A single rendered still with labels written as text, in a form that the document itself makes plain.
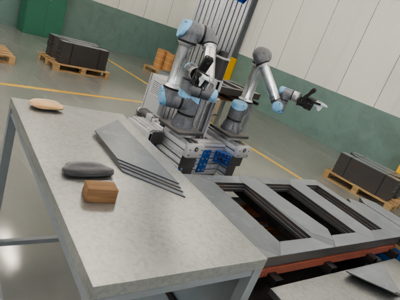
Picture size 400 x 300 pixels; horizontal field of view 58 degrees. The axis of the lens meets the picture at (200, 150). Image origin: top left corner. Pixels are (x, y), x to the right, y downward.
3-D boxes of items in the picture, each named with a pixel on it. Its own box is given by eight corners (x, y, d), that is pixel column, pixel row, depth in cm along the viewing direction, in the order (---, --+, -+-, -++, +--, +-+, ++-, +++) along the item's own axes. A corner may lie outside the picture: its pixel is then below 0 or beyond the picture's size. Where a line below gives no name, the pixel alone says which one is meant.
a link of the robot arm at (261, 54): (262, 42, 248) (286, 109, 250) (265, 43, 258) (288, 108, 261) (247, 49, 253) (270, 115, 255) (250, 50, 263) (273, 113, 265)
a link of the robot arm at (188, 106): (196, 117, 232) (203, 97, 228) (177, 112, 227) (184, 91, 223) (192, 111, 242) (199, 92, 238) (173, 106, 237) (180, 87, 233)
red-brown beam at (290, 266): (392, 250, 240) (397, 243, 238) (213, 287, 144) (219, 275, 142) (380, 241, 246) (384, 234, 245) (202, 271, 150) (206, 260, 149)
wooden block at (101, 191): (110, 193, 124) (113, 181, 123) (115, 203, 120) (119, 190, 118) (81, 192, 119) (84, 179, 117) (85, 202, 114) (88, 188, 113)
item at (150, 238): (262, 268, 121) (267, 258, 120) (88, 300, 84) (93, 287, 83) (121, 120, 216) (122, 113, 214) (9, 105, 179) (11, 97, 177)
